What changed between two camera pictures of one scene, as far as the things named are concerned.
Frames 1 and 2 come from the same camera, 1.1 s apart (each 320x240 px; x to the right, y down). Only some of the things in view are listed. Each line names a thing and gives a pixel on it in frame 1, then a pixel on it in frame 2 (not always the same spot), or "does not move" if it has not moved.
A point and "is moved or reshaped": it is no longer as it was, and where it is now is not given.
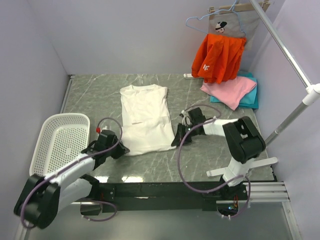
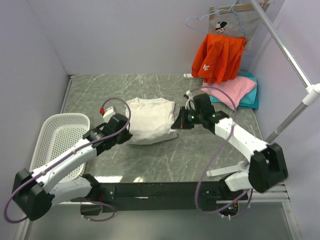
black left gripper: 122,150 -> 127,137
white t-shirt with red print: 147,125 is moved or reshaped
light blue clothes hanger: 231,8 does not move
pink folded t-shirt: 231,92 does not move
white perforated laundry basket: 62,138 does not move
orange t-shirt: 217,58 does not move
